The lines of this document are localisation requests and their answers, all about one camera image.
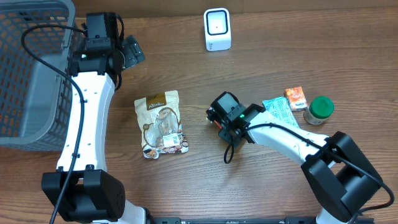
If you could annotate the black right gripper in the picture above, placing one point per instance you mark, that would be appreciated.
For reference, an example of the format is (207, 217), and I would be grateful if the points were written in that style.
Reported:
(213, 115)

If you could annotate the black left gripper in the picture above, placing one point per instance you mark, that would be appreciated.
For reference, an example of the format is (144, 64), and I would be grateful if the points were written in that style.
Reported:
(134, 50)

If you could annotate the red white snack bar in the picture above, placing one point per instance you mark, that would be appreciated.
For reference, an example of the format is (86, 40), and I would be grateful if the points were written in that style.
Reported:
(216, 123)

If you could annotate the teal wet wipes pack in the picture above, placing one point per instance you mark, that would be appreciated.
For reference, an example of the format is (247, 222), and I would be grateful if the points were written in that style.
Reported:
(279, 107)

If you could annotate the white brown snack bag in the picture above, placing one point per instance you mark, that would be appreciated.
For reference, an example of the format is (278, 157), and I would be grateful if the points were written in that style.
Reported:
(158, 117)

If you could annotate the orange tissue pack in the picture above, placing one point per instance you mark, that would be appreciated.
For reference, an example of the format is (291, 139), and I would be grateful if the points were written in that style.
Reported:
(296, 98)

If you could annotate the green lid jar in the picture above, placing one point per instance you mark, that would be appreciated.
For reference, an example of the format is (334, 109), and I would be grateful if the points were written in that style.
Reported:
(319, 110)

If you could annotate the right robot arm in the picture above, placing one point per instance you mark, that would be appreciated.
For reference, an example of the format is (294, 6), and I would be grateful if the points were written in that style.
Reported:
(341, 177)

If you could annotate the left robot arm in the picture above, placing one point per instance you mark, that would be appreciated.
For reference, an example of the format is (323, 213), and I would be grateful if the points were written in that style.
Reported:
(81, 189)

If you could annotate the white barcode scanner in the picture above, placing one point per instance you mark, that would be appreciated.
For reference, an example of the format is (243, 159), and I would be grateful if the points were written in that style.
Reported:
(217, 29)

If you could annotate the grey plastic shopping basket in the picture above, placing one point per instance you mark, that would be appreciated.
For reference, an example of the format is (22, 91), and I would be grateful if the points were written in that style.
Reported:
(35, 100)

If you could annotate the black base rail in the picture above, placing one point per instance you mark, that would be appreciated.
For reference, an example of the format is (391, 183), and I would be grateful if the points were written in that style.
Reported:
(286, 220)

